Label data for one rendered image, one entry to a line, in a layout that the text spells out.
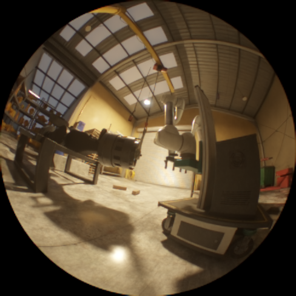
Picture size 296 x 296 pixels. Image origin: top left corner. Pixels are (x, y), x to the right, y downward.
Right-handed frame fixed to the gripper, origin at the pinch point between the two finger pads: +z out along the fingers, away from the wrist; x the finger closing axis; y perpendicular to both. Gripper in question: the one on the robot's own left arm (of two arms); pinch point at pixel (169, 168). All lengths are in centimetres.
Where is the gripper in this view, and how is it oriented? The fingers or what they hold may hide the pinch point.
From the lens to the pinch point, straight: 111.2
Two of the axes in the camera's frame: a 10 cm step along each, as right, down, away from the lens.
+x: -8.1, -3.0, -5.0
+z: -1.7, 9.4, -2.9
